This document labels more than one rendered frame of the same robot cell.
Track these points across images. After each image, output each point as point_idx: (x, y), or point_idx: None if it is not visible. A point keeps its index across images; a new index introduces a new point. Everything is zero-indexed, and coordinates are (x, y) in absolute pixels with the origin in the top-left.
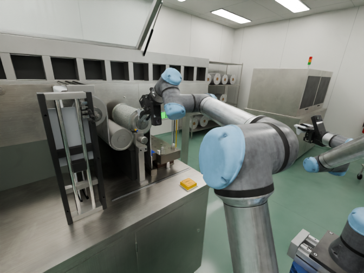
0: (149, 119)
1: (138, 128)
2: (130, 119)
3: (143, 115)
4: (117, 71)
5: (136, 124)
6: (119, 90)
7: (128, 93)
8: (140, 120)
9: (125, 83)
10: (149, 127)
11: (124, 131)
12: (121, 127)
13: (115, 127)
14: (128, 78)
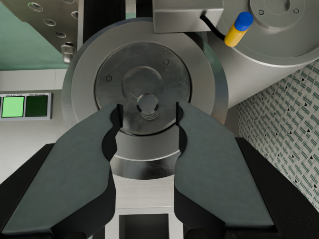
0: (99, 113)
1: (173, 52)
2: (218, 120)
3: (267, 224)
4: (143, 227)
5: (189, 84)
6: (148, 188)
7: (124, 178)
8: (204, 113)
9: (129, 208)
10: (92, 50)
11: (258, 51)
12: (247, 82)
13: (264, 86)
14: (120, 219)
